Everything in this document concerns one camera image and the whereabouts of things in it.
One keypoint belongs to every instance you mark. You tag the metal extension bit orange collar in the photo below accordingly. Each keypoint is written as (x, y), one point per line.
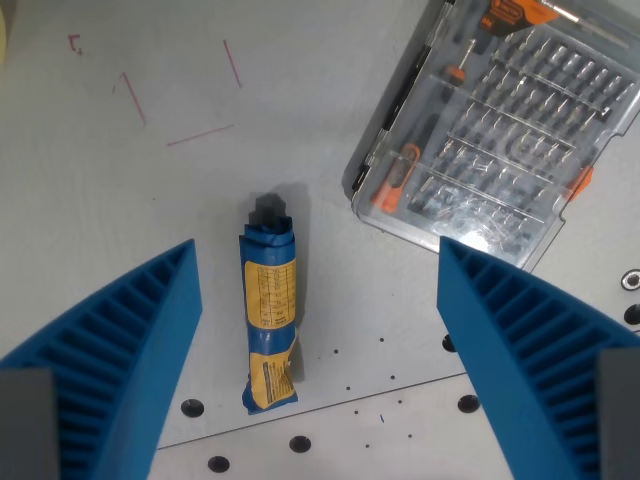
(462, 62)

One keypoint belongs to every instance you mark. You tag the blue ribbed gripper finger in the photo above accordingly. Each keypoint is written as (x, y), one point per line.
(530, 360)
(125, 360)

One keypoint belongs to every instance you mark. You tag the clear screwdriver bit set case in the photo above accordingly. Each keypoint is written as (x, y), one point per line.
(495, 125)

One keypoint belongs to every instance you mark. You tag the rolled blue bag yellow label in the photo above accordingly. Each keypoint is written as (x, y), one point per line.
(270, 310)

